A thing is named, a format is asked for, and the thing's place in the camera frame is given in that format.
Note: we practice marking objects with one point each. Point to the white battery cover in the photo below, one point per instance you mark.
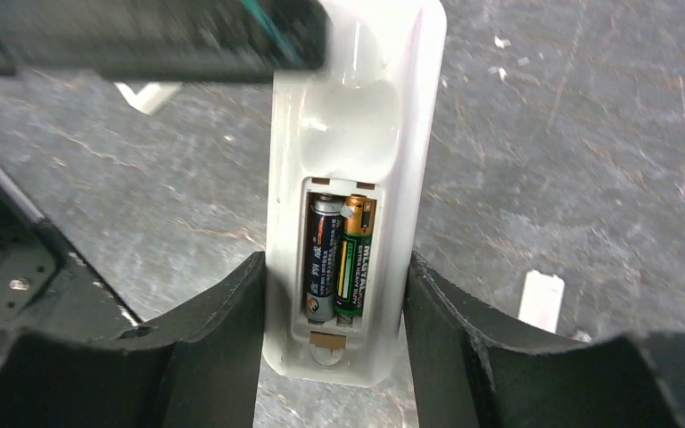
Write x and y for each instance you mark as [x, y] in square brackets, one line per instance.
[541, 300]

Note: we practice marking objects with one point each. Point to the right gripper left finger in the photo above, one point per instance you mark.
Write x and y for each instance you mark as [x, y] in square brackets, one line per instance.
[195, 366]

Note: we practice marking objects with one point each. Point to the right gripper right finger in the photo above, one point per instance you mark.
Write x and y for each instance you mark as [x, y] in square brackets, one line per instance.
[475, 366]

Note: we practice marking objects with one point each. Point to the black copper AAA battery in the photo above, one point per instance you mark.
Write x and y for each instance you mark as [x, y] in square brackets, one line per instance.
[359, 215]

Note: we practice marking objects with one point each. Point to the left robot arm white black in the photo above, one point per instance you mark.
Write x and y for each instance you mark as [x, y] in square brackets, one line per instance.
[33, 253]

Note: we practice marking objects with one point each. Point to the white remote control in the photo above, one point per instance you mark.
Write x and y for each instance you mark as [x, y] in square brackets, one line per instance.
[360, 125]

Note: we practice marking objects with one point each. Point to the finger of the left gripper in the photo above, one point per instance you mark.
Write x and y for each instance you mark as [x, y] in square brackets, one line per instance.
[182, 41]

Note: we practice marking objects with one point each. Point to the white remote left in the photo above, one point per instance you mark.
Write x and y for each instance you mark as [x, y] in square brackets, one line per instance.
[150, 97]

